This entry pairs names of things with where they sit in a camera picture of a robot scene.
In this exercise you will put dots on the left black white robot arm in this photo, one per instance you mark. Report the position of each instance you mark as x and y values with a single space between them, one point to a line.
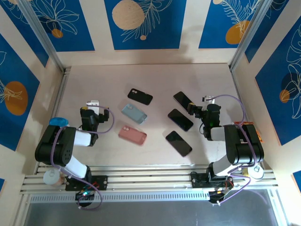
56 146

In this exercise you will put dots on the blue floral wall poster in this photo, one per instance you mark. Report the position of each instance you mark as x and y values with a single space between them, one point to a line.
70 35
277 106
14 70
23 26
277 14
150 35
216 23

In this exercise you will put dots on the aluminium corner post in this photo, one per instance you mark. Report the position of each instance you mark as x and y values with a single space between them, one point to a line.
248 35
49 44

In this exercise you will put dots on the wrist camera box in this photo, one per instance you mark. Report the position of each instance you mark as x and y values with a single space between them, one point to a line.
93 103
208 99

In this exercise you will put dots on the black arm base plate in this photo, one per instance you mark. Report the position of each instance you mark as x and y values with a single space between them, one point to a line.
101 182
197 181

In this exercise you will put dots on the orange snack bag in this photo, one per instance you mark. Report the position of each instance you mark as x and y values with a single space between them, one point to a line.
259 137

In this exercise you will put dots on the pink phone case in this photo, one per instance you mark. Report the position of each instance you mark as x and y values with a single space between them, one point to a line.
132 136

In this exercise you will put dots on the black controller board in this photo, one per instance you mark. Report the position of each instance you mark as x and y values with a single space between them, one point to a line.
217 197
84 196

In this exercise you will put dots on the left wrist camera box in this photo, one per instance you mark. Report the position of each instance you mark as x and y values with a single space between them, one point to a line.
93 103

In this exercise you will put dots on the aluminium side rail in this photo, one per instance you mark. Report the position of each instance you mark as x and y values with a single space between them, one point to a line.
61 87
235 82

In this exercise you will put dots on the black phone case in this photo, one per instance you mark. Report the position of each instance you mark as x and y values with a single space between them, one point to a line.
141 97

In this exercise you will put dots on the white lidded can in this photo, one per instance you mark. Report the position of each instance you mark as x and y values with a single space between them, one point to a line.
256 171
51 177

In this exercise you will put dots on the black smartphone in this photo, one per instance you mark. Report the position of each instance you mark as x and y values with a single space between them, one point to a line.
182 98
180 120
178 143

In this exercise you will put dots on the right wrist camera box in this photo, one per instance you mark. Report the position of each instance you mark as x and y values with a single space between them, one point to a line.
208 99

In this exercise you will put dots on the light blue phone case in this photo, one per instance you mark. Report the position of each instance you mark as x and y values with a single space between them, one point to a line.
135 114

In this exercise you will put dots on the aluminium frame rails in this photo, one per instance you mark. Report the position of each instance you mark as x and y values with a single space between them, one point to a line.
150 181

